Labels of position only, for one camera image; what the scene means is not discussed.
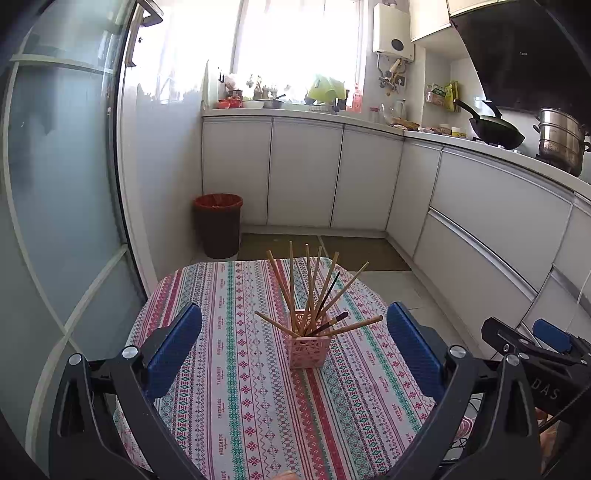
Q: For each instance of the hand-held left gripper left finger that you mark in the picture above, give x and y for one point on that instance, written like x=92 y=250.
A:
x=173 y=346

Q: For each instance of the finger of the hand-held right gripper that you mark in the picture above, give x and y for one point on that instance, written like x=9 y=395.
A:
x=551 y=334
x=503 y=334

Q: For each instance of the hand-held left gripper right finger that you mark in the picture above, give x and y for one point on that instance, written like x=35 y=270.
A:
x=415 y=350

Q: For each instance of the pink perforated utensil holder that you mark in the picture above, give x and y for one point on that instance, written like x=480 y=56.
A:
x=309 y=350

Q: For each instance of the bunch of bamboo chopsticks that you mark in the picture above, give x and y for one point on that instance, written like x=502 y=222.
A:
x=292 y=277

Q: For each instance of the person's right hand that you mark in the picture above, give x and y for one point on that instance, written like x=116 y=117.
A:
x=547 y=427

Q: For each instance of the person's left hand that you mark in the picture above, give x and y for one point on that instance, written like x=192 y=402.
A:
x=287 y=476

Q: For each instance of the patterned tablecloth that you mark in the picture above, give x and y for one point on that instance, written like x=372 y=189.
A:
x=249 y=392

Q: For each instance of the olive floor mat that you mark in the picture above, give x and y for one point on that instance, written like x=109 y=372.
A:
x=258 y=247
x=369 y=254

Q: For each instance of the red-lined trash bin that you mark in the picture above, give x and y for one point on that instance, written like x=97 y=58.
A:
x=217 y=230

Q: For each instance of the steel steamer pot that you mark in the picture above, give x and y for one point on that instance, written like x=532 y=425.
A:
x=561 y=143

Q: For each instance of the frosted glass sliding door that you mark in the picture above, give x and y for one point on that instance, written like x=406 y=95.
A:
x=69 y=184

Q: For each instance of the black wok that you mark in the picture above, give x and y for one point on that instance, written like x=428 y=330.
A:
x=498 y=134

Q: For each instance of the white kitchen cabinets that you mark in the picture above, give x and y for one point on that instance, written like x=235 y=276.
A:
x=304 y=170

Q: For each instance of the glass pitcher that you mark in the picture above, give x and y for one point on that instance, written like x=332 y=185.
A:
x=398 y=110

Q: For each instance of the red bowl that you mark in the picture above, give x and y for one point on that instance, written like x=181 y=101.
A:
x=228 y=104

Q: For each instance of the red bottle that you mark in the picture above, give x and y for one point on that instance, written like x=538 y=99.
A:
x=357 y=98

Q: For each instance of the steel pan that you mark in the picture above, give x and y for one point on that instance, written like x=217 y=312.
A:
x=270 y=103

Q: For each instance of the white cutting board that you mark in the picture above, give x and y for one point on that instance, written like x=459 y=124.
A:
x=211 y=85

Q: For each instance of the white kitchen countertop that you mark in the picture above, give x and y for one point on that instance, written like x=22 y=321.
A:
x=300 y=112

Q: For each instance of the black range hood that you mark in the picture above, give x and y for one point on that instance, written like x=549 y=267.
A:
x=521 y=60

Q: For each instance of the water heater pipes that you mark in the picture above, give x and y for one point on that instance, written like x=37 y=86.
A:
x=391 y=76

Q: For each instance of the lime green bag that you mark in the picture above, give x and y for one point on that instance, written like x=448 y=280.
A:
x=325 y=90

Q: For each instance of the white water heater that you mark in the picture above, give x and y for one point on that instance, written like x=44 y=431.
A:
x=392 y=37

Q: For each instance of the kitchen window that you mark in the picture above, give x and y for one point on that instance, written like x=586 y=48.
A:
x=286 y=46

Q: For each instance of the white upper cabinet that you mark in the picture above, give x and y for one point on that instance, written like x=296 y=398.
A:
x=429 y=18

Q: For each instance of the wall spice rack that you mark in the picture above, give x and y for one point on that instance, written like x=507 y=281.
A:
x=436 y=97

